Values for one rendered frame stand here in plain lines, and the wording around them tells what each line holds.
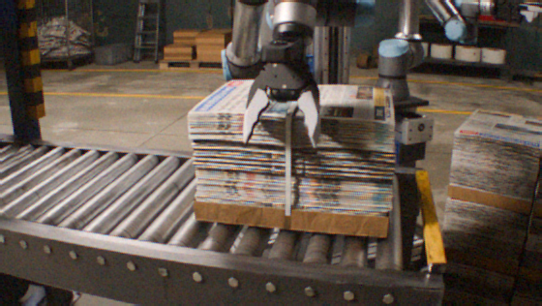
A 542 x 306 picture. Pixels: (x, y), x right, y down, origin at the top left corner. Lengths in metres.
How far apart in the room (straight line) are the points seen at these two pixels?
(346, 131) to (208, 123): 0.25
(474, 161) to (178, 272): 1.02
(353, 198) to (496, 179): 0.77
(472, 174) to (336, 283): 0.88
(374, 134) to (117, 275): 0.53
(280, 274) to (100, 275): 0.36
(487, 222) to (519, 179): 0.18
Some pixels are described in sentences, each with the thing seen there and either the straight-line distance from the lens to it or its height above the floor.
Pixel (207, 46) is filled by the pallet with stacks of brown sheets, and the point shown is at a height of 0.36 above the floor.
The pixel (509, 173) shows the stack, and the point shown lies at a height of 0.73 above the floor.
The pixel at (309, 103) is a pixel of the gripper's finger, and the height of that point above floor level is 1.06.
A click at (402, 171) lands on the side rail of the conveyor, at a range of 1.24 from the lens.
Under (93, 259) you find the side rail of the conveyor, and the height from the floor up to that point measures 0.77.
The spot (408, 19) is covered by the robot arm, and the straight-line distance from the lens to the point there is 2.02.
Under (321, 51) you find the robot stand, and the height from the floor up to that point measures 1.01.
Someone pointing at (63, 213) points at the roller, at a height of 0.79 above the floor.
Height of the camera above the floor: 1.25
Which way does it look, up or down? 19 degrees down
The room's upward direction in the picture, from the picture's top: straight up
